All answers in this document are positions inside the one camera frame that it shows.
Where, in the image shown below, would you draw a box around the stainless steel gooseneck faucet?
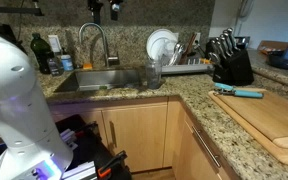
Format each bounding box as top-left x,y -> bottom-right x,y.
78,22 -> 121,68

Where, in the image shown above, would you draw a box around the stainless steel sink basin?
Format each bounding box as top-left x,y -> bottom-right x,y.
54,68 -> 142,93

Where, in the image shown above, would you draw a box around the cardboard box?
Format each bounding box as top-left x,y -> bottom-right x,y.
101,102 -> 169,173

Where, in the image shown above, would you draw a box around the grey dish rack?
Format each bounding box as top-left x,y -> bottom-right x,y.
160,49 -> 216,76

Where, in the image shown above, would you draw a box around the silver utensils in rack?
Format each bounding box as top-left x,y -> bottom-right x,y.
168,41 -> 187,66

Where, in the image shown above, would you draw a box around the white dinner plate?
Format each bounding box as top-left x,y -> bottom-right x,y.
146,28 -> 179,62

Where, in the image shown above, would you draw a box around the black robot cart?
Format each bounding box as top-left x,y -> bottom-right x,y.
55,114 -> 132,180

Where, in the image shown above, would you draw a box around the wooden drawer front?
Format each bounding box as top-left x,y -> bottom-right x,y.
172,109 -> 239,180

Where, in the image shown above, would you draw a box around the white tub with blue label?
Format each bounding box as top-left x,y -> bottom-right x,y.
60,54 -> 75,72

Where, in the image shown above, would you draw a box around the black orange bar clamp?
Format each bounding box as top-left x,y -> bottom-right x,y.
97,150 -> 128,180

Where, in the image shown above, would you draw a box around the small dark soap bottle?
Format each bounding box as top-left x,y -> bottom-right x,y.
47,54 -> 64,77

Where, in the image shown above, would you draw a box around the black knife block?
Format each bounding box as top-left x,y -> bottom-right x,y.
205,38 -> 255,87

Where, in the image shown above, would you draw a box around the aluminium extrusion bar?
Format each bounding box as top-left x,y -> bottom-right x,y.
61,161 -> 98,180

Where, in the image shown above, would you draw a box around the large wooden cutting board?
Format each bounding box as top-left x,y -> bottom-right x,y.
207,87 -> 288,168

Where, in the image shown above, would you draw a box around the dark green glass bottle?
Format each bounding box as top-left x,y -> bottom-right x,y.
29,32 -> 53,75

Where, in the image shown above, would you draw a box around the small wooden cutting board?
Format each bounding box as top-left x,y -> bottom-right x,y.
217,89 -> 288,150

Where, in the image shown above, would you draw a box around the metal cabinet door handle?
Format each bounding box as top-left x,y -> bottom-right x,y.
108,120 -> 118,148

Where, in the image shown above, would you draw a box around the white wall outlet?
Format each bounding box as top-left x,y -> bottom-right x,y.
194,31 -> 202,44

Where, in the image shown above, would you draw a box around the long metal drawer handle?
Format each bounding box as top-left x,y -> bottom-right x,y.
192,125 -> 222,169

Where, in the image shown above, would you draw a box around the steel handled knife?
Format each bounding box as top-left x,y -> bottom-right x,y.
222,30 -> 236,54
213,37 -> 227,61
218,34 -> 232,58
226,27 -> 241,52

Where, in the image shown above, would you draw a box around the teal handled can opener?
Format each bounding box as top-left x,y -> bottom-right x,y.
213,82 -> 264,99

